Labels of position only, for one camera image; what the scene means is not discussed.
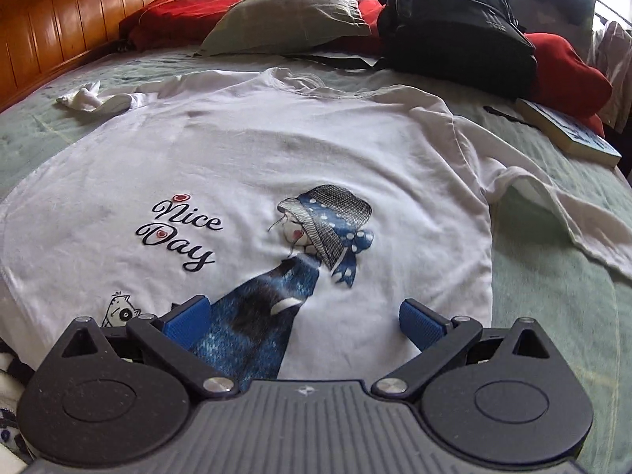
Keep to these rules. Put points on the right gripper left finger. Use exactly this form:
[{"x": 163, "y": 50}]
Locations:
[{"x": 166, "y": 343}]

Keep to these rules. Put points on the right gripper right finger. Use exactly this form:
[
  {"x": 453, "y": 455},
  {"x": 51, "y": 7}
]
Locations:
[{"x": 443, "y": 344}]

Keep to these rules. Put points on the white printed long-sleeve shirt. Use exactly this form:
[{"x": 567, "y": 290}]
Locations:
[{"x": 305, "y": 215}]

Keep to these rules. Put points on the clothes rack with garments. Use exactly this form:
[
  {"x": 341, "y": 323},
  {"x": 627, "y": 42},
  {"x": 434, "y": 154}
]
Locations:
[{"x": 604, "y": 45}]

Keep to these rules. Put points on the green plaid bed blanket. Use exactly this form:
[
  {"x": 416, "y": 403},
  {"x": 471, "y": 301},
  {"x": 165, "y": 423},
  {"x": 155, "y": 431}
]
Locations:
[{"x": 583, "y": 306}]

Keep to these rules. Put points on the white fleece left sleeve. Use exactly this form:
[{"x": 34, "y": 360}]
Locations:
[{"x": 15, "y": 375}]

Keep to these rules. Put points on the paperback book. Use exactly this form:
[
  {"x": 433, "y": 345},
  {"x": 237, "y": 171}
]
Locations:
[{"x": 567, "y": 134}]

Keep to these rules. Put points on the red quilt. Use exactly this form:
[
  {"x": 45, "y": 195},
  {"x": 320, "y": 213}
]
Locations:
[{"x": 564, "y": 81}]

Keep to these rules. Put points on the black backpack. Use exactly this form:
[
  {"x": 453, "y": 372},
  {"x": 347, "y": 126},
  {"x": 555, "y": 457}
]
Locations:
[{"x": 475, "y": 43}]

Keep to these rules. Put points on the wooden headboard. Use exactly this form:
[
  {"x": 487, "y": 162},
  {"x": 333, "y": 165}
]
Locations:
[{"x": 43, "y": 39}]

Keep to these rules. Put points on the grey green pillow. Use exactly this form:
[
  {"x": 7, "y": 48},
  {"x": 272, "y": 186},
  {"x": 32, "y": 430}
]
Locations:
[{"x": 283, "y": 26}]

